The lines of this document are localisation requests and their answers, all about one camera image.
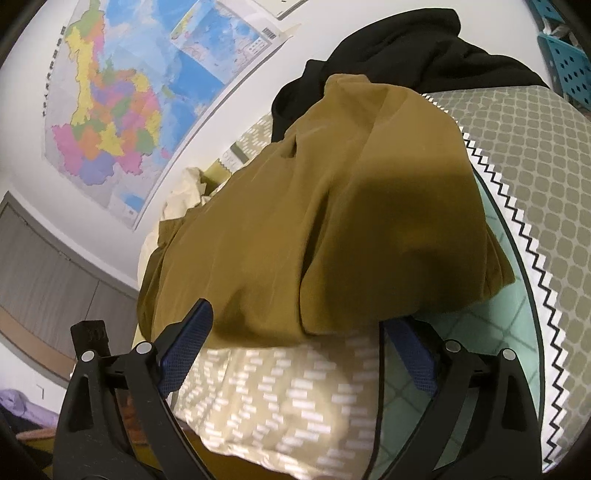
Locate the beige dashed pillow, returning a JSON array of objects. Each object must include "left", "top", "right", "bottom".
[{"left": 178, "top": 332, "right": 384, "bottom": 480}]

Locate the white paper sheet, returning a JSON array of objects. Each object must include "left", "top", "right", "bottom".
[{"left": 272, "top": 0, "right": 310, "bottom": 20}]

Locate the cream cloth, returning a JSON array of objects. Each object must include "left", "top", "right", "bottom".
[{"left": 159, "top": 167, "right": 218, "bottom": 222}]

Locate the colourful wall map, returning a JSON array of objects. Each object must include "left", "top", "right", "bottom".
[{"left": 39, "top": 0, "right": 298, "bottom": 232}]

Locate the teal grid bed sheet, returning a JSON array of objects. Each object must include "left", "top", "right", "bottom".
[{"left": 369, "top": 175, "right": 543, "bottom": 480}]

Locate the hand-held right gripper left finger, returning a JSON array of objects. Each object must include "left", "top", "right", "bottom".
[{"left": 54, "top": 298, "right": 215, "bottom": 480}]

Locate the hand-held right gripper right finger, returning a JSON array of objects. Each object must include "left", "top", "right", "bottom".
[{"left": 383, "top": 318, "right": 543, "bottom": 480}]

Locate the mustard brown shirt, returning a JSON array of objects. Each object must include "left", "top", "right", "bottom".
[{"left": 136, "top": 73, "right": 517, "bottom": 348}]

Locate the blue perforated stool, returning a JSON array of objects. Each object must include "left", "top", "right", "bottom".
[
  {"left": 538, "top": 34, "right": 591, "bottom": 109},
  {"left": 526, "top": 0, "right": 561, "bottom": 33}
]

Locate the grey wardrobe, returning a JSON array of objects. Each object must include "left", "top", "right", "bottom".
[{"left": 0, "top": 191, "right": 139, "bottom": 384}]

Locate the purple cloth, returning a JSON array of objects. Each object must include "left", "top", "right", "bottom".
[{"left": 0, "top": 388, "right": 58, "bottom": 428}]

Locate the olive patterned bed cover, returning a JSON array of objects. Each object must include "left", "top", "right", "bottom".
[{"left": 203, "top": 85, "right": 591, "bottom": 472}]

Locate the black garment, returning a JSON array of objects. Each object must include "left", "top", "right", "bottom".
[{"left": 270, "top": 8, "right": 550, "bottom": 144}]

